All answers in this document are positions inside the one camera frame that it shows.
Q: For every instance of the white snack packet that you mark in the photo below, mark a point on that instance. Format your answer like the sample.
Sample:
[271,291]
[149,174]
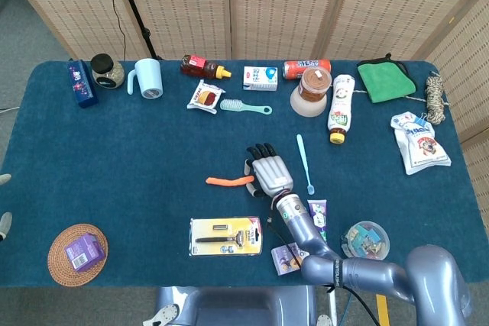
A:
[205,97]

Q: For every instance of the green cloth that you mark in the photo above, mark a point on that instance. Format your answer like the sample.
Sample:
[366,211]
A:
[384,81]

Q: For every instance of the blue binder clip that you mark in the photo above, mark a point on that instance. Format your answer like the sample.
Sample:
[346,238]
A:
[422,120]

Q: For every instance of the glass jar black lid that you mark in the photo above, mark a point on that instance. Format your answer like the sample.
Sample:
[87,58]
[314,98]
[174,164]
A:
[109,74]

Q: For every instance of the yellow floor tape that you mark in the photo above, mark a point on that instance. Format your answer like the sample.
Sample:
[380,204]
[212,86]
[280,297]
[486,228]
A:
[383,312]

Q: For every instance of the yellow razor blister pack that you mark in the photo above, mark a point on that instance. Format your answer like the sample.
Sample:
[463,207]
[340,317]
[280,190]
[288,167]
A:
[225,237]

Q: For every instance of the white drink bottle yellow cap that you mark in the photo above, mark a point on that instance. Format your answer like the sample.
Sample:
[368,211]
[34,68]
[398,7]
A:
[341,106]

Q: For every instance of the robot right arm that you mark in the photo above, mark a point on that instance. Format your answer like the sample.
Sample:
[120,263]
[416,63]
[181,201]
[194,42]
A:
[305,228]

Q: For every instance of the light blue toothbrush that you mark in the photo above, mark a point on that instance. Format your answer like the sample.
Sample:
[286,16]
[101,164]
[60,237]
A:
[303,160]

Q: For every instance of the small purple snack packet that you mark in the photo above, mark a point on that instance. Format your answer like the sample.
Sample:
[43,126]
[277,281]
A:
[284,261]

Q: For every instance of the brown sauce bottle yellow cap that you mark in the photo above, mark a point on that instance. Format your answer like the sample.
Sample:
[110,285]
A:
[200,67]

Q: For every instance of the dark blue carton box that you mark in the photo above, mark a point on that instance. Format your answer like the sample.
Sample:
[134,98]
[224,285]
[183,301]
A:
[82,85]

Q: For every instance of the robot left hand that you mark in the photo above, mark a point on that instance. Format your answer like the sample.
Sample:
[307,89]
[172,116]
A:
[5,221]

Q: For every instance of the blue table cover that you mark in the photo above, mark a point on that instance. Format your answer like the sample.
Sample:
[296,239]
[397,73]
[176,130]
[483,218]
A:
[133,158]

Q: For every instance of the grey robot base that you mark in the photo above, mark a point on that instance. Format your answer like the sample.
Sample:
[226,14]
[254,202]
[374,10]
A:
[237,307]

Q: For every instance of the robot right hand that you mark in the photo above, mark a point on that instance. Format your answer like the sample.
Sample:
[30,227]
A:
[271,173]

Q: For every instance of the light blue mug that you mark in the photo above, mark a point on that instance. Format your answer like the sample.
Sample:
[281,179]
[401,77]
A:
[149,76]

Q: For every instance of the clear tub of clips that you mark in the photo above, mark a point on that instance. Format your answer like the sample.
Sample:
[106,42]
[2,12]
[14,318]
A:
[364,240]

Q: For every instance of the orange drink can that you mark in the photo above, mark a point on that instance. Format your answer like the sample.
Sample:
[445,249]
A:
[302,65]

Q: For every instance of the white blue milk carton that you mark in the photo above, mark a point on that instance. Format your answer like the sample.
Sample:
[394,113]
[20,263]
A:
[260,78]

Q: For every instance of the purple toothpaste tube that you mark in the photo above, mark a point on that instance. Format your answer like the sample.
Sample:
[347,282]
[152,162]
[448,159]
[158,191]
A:
[320,213]

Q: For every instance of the white table leg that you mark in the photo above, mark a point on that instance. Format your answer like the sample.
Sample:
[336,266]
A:
[333,303]

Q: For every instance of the white food bag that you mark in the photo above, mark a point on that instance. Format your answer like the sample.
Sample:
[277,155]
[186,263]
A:
[420,146]

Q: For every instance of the small purple box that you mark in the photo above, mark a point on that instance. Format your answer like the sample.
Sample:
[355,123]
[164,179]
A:
[84,252]

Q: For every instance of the beige bowl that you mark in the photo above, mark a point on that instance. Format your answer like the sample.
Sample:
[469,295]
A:
[307,107]

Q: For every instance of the mint green hair brush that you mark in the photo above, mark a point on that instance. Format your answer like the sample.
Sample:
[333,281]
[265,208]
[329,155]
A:
[233,105]

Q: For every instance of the bamboo folding screen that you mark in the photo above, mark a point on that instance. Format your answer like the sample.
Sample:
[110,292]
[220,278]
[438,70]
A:
[267,5]

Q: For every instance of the clear jar brown contents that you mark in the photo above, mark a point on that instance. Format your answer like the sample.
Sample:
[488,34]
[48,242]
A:
[315,83]

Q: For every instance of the woven round coaster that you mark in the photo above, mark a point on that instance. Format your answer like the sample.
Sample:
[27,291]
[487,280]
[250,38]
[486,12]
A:
[59,265]

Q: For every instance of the black stand pole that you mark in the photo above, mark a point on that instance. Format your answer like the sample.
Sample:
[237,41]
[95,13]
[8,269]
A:
[134,9]

